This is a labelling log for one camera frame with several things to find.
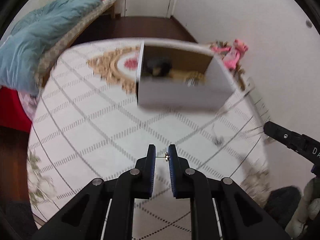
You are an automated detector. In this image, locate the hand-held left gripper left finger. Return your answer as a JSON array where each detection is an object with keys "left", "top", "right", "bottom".
[{"left": 31, "top": 144, "right": 157, "bottom": 240}]

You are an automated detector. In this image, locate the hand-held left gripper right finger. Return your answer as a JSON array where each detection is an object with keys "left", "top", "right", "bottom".
[{"left": 168, "top": 144, "right": 292, "bottom": 240}]

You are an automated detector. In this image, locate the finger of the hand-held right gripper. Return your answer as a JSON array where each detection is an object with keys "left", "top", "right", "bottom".
[{"left": 264, "top": 121, "right": 310, "bottom": 153}]

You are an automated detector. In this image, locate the small stud earring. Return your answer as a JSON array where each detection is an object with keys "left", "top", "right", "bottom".
[{"left": 155, "top": 151, "right": 171, "bottom": 162}]

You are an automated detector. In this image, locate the thin silver pendant necklace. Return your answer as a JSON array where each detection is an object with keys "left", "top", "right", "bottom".
[{"left": 212, "top": 123, "right": 266, "bottom": 146}]

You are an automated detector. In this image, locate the cardboard box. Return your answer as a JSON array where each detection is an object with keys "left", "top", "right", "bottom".
[{"left": 136, "top": 39, "right": 237, "bottom": 112}]

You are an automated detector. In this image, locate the wooden bead bracelet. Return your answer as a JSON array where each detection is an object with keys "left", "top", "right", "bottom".
[{"left": 186, "top": 70, "right": 207, "bottom": 82}]

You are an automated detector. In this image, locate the black smartwatch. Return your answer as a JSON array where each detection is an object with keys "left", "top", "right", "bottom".
[{"left": 146, "top": 58, "right": 173, "bottom": 77}]

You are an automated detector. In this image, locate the person's right forearm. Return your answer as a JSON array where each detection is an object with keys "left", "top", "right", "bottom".
[{"left": 285, "top": 177, "right": 320, "bottom": 239}]

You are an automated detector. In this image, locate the white power strip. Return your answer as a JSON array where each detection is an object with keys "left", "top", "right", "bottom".
[{"left": 246, "top": 77, "right": 272, "bottom": 123}]

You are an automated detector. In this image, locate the diamond patterned white tablecloth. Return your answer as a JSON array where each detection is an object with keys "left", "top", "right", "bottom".
[{"left": 26, "top": 37, "right": 271, "bottom": 240}]

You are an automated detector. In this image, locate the brown checkered cushion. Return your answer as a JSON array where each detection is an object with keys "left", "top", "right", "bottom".
[{"left": 210, "top": 40, "right": 248, "bottom": 91}]

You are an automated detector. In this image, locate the pink plush toy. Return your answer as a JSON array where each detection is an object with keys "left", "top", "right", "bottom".
[{"left": 211, "top": 39, "right": 249, "bottom": 70}]

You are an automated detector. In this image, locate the pink checkered sheet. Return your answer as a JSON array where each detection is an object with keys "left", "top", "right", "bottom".
[{"left": 17, "top": 89, "right": 42, "bottom": 121}]

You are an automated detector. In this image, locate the red cloth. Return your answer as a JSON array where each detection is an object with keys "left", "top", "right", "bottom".
[{"left": 0, "top": 86, "right": 34, "bottom": 133}]

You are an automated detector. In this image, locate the bed mattress with checkered cover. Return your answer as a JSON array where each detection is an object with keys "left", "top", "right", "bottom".
[{"left": 35, "top": 0, "right": 118, "bottom": 88}]

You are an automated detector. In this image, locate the light blue duvet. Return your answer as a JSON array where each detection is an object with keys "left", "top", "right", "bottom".
[{"left": 0, "top": 0, "right": 117, "bottom": 96}]

